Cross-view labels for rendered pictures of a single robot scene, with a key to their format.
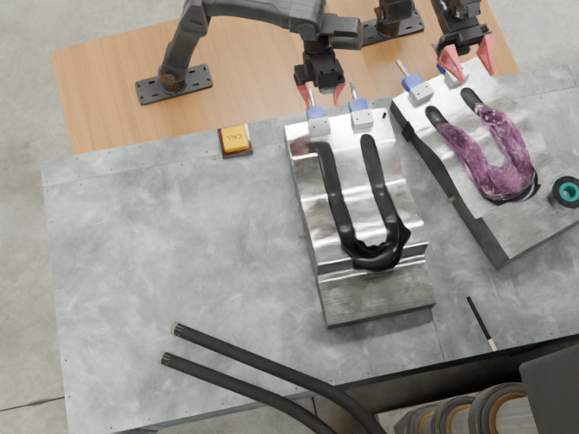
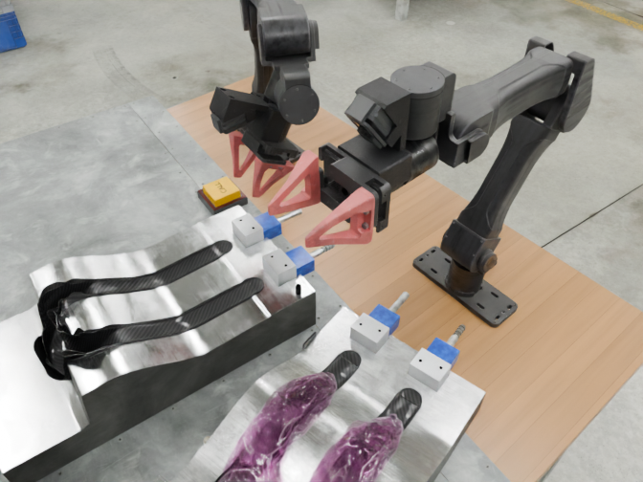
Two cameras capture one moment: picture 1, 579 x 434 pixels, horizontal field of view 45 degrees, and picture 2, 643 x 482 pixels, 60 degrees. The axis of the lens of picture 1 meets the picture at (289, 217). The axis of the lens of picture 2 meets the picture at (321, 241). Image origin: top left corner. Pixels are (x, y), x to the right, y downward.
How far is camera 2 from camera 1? 131 cm
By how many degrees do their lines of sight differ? 41
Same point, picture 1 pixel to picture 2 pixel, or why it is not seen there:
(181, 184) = (157, 178)
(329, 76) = (222, 98)
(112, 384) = not seen: outside the picture
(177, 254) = (72, 199)
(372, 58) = (407, 285)
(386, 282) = (36, 387)
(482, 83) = (442, 415)
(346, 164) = (209, 276)
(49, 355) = not seen: hidden behind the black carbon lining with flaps
